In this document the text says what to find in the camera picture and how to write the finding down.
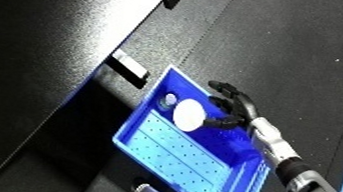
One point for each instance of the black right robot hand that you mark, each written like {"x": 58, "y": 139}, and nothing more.
{"x": 241, "y": 106}

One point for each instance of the green band paper cup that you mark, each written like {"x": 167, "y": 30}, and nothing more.
{"x": 170, "y": 100}
{"x": 189, "y": 115}

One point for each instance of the pale right robot arm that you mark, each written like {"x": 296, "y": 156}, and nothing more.
{"x": 287, "y": 157}

